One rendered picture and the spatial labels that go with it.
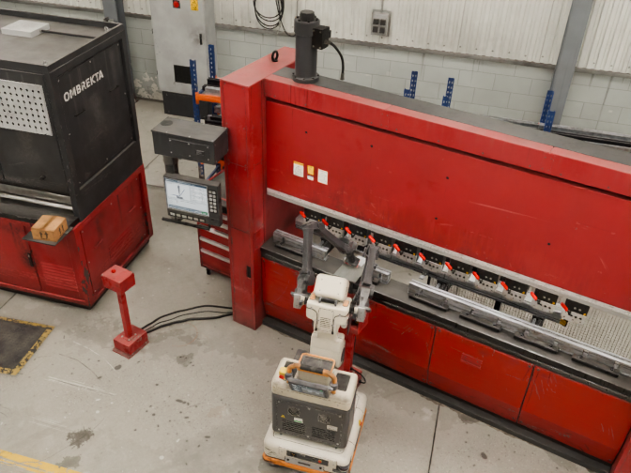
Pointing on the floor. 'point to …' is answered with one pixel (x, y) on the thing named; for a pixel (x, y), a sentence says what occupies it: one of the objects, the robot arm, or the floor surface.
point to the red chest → (216, 240)
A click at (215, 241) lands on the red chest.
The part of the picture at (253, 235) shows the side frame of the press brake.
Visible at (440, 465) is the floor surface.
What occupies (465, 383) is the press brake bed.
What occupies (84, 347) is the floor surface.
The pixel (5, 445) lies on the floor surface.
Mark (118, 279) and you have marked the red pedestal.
